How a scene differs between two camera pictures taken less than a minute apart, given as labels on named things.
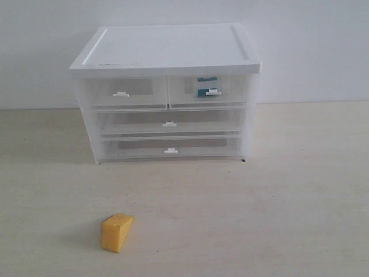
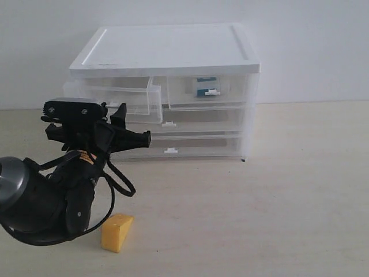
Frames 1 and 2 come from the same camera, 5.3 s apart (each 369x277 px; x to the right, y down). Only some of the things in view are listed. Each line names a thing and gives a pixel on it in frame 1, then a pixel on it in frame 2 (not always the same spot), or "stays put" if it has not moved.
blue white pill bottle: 208,86 stays put
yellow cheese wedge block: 114,231 stays put
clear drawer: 207,92 stays put
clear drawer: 148,92 → 142,105
